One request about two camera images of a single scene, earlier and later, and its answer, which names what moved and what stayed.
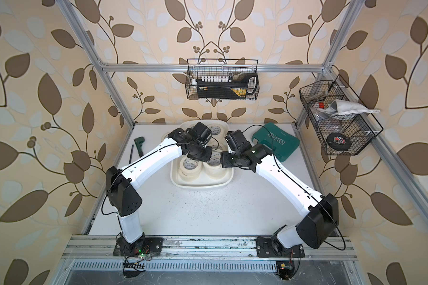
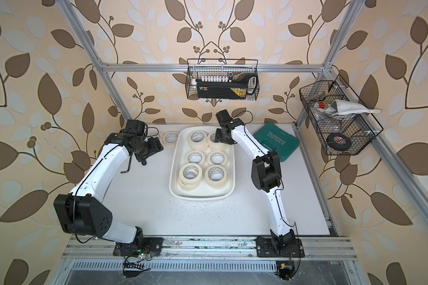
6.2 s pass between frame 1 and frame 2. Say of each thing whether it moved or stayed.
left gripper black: moved
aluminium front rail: stayed
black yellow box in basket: stayed
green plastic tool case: stayed
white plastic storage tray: moved
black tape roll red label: stayed
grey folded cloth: stayed
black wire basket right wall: stayed
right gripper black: moved
